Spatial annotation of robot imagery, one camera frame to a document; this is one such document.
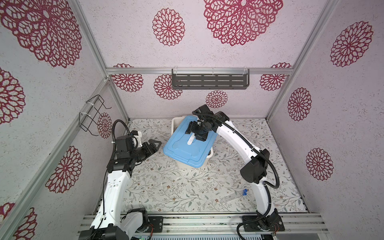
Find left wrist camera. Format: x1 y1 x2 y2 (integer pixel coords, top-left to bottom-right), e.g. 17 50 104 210
115 135 139 153

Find black wire wall rack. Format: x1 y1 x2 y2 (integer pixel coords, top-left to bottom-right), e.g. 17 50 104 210
78 95 111 137

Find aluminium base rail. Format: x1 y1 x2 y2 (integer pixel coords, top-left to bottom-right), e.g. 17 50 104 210
77 212 329 238

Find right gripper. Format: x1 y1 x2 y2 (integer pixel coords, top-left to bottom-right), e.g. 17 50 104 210
184 120 209 141

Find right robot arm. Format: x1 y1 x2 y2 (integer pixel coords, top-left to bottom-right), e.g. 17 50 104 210
186 105 280 240

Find clear test tube blue caps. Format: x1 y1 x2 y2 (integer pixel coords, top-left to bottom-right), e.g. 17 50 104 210
221 189 248 203

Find white plastic storage bin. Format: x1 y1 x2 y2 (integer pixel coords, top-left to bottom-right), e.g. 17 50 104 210
170 116 214 170

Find grey wall shelf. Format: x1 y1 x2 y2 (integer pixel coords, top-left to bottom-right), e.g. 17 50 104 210
171 69 250 90

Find blue plastic bin lid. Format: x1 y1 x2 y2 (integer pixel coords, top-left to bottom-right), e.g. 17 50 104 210
162 115 219 169

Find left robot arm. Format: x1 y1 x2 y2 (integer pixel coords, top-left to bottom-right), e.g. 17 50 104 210
79 120 162 240

